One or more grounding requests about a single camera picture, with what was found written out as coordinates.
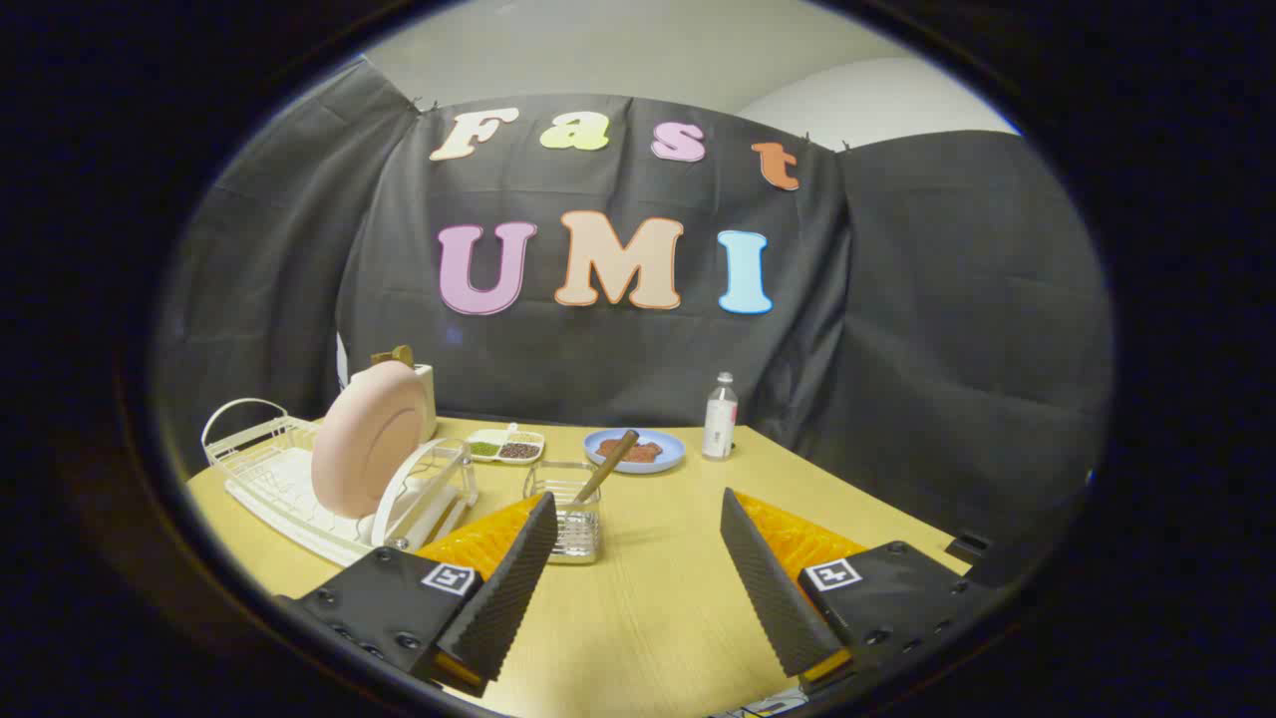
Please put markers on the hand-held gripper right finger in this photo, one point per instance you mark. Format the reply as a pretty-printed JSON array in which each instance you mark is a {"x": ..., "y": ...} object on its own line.
[{"x": 773, "y": 588}]

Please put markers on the white divided snack tray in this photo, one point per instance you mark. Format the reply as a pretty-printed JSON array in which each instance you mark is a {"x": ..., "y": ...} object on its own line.
[{"x": 506, "y": 446}]

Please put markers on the white dish rack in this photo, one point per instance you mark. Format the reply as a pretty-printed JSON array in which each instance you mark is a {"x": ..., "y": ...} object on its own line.
[{"x": 299, "y": 479}]

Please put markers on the blue plate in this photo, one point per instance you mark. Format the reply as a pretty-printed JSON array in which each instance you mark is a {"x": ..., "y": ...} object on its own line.
[{"x": 638, "y": 451}]

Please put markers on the wooden spoon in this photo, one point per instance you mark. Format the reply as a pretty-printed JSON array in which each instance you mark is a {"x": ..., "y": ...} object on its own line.
[{"x": 606, "y": 466}]

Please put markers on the clear plastic bottle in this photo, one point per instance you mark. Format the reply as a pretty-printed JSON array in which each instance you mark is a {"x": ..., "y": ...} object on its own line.
[{"x": 719, "y": 419}]

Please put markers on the pink plate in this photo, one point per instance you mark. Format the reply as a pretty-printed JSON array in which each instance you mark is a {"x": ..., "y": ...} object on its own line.
[{"x": 366, "y": 441}]

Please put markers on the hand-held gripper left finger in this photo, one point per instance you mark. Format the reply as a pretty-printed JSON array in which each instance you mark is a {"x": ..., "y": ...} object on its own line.
[{"x": 503, "y": 598}]

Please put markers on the brown food piece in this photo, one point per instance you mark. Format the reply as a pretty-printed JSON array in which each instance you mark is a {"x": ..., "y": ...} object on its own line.
[{"x": 630, "y": 450}]

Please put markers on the black backdrop cloth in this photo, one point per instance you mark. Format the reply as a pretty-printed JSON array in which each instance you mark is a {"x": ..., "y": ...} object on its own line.
[{"x": 618, "y": 299}]

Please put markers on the white utensil holder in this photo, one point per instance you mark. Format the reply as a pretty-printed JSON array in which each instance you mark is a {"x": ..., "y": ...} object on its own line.
[{"x": 424, "y": 394}]

